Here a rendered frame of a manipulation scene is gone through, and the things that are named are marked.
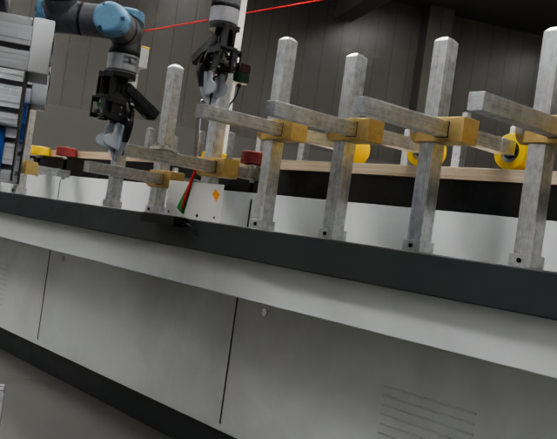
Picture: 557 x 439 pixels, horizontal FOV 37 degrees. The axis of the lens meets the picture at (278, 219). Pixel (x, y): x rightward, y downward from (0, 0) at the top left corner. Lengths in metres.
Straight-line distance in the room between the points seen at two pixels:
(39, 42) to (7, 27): 0.05
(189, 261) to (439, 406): 0.80
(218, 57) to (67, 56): 6.43
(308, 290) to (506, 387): 0.48
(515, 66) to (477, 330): 8.54
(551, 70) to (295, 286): 0.77
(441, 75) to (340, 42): 7.44
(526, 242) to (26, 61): 0.91
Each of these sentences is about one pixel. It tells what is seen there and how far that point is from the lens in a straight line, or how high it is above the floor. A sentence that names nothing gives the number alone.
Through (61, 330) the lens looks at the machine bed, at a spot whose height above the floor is 0.19.
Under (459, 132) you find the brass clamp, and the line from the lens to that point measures 1.63.
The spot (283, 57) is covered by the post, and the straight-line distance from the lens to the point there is 2.06.
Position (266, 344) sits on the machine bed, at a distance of 2.31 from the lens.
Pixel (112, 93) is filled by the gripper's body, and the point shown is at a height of 0.97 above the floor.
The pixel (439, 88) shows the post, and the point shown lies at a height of 1.03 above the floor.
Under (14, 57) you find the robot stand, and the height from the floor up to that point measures 0.92.
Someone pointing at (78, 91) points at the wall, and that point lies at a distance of 8.47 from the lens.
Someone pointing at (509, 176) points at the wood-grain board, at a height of 0.88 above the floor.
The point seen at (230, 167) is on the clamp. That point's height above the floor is 0.85.
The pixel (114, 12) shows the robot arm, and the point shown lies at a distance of 1.93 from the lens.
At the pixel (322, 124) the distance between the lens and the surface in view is 1.74.
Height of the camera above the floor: 0.71
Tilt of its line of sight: 1 degrees up
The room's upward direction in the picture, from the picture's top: 8 degrees clockwise
